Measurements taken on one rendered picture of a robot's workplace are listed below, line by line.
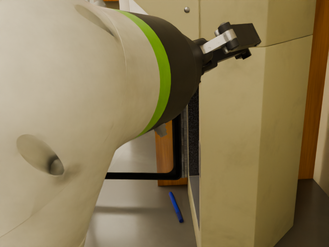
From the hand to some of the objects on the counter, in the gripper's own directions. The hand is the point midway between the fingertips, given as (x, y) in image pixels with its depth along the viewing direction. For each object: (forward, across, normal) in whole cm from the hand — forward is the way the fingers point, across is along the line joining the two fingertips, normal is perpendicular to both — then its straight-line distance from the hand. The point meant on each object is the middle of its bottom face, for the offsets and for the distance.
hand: (213, 61), depth 48 cm
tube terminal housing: (+36, +22, +36) cm, 56 cm away
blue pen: (+37, +38, +27) cm, 60 cm away
